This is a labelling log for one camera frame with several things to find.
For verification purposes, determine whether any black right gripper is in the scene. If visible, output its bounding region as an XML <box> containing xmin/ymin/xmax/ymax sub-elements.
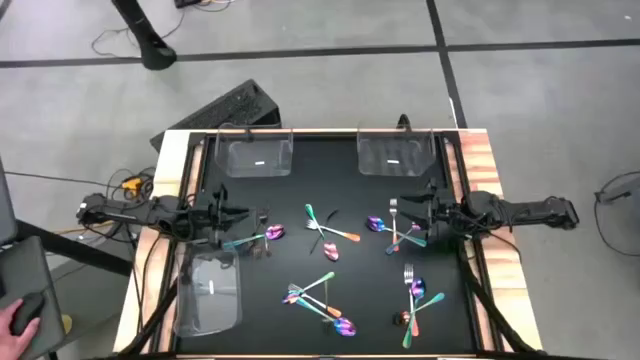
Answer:
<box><xmin>398</xmin><ymin>182</ymin><xmax>464</xmax><ymax>241</ymax></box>

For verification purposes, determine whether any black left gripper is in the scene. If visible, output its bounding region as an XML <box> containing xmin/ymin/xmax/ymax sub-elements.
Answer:
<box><xmin>192</xmin><ymin>184</ymin><xmax>259</xmax><ymax>246</ymax></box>

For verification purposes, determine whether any clear plastic bin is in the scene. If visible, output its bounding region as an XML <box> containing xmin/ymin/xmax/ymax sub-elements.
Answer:
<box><xmin>172</xmin><ymin>243</ymin><xmax>244</xmax><ymax>338</ymax></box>
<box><xmin>356</xmin><ymin>127</ymin><xmax>438</xmax><ymax>178</ymax></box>
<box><xmin>213</xmin><ymin>127</ymin><xmax>294</xmax><ymax>179</ymax></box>

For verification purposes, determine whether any black computer case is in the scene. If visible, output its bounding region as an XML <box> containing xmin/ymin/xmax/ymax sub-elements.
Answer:
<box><xmin>149</xmin><ymin>78</ymin><xmax>282</xmax><ymax>151</ymax></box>

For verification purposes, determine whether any black desk beam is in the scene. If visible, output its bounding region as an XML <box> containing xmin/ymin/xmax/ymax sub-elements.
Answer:
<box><xmin>14</xmin><ymin>218</ymin><xmax>134</xmax><ymax>277</ymax></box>

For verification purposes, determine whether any black stand leg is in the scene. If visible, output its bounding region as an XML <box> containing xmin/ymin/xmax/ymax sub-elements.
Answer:
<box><xmin>110</xmin><ymin>0</ymin><xmax>178</xmax><ymax>71</ymax></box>

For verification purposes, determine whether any grey floor stand foot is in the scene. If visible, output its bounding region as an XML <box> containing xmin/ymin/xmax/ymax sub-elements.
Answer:
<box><xmin>597</xmin><ymin>182</ymin><xmax>640</xmax><ymax>205</ymax></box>

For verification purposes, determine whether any black computer mouse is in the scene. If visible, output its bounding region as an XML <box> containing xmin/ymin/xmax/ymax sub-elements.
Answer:
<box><xmin>9</xmin><ymin>291</ymin><xmax>46</xmax><ymax>337</ymax></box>

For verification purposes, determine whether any grey computer monitor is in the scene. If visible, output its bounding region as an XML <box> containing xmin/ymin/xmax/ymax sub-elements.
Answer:
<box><xmin>0</xmin><ymin>157</ymin><xmax>19</xmax><ymax>246</ymax></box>

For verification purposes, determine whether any person's hand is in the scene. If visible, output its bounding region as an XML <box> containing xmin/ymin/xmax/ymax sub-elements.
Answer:
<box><xmin>0</xmin><ymin>298</ymin><xmax>42</xmax><ymax>360</ymax></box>

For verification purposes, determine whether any black looped floor cable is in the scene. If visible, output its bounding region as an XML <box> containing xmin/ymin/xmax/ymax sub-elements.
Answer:
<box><xmin>593</xmin><ymin>170</ymin><xmax>640</xmax><ymax>259</ymax></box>

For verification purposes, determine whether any thin black floor cable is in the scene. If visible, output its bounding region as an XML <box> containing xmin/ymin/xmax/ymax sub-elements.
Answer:
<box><xmin>91</xmin><ymin>0</ymin><xmax>236</xmax><ymax>59</ymax></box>

